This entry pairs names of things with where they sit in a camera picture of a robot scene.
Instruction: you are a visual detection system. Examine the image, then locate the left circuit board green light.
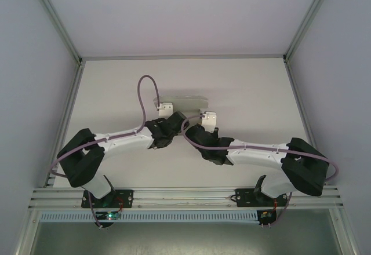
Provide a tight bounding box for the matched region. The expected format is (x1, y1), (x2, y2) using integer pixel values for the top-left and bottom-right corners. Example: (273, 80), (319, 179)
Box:
(97, 210), (122, 221)

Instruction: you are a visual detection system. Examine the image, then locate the aluminium mounting rail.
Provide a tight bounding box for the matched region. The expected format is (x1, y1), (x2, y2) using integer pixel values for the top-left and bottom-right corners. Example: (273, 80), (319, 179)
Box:
(27, 187), (344, 210)

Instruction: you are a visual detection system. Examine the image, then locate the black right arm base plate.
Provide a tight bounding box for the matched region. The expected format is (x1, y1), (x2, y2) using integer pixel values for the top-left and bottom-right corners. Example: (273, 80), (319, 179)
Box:
(235, 188), (291, 209)

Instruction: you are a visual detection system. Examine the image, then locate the aluminium table rear rail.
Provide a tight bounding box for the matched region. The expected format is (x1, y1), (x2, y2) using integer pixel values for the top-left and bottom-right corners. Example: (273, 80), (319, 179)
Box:
(80, 54), (287, 61)

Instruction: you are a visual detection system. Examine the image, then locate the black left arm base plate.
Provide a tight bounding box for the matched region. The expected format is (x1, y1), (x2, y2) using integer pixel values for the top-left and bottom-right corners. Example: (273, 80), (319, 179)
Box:
(81, 189), (135, 209)

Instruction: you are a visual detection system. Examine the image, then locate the grey slotted cable duct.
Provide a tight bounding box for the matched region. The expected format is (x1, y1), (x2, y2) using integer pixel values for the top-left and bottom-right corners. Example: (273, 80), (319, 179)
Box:
(39, 210), (259, 224)

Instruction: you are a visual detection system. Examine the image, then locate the aluminium table side rail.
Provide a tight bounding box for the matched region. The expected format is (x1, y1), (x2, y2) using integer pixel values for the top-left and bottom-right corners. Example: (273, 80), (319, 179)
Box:
(284, 60), (358, 255)
(14, 60), (86, 255)

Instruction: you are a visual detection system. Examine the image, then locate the aluminium frame post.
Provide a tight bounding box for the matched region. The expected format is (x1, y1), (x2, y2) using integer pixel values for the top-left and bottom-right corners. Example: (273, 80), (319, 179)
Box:
(282, 0), (337, 64)
(28, 0), (85, 64)

